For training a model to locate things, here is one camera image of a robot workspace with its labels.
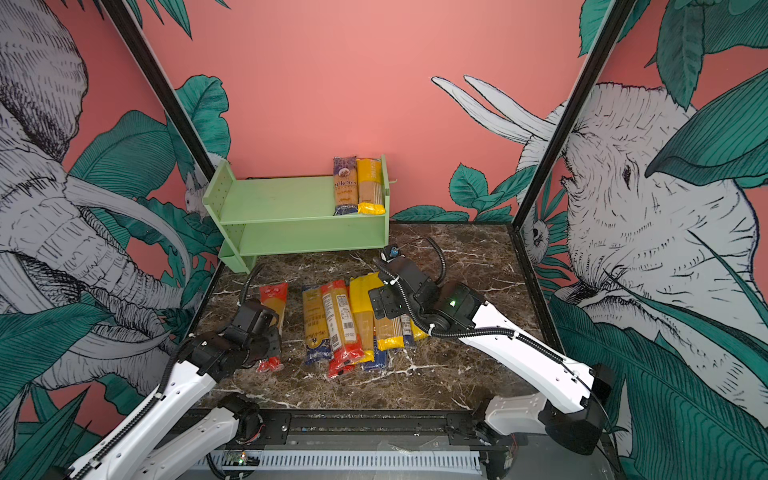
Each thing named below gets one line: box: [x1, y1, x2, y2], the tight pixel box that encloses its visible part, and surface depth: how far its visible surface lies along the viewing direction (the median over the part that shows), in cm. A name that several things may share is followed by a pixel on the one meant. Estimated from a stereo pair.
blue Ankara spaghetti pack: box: [333, 156, 359, 216], surface depth 90 cm
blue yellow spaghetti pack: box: [302, 285, 332, 365], surface depth 90 cm
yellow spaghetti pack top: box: [356, 157, 386, 215], surface depth 90 cm
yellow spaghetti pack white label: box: [400, 313, 412, 336], surface depth 89 cm
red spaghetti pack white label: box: [320, 280, 364, 379], surface depth 87 cm
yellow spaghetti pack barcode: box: [350, 272, 384, 365], surface depth 91 cm
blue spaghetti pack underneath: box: [363, 340, 389, 371], surface depth 84 cm
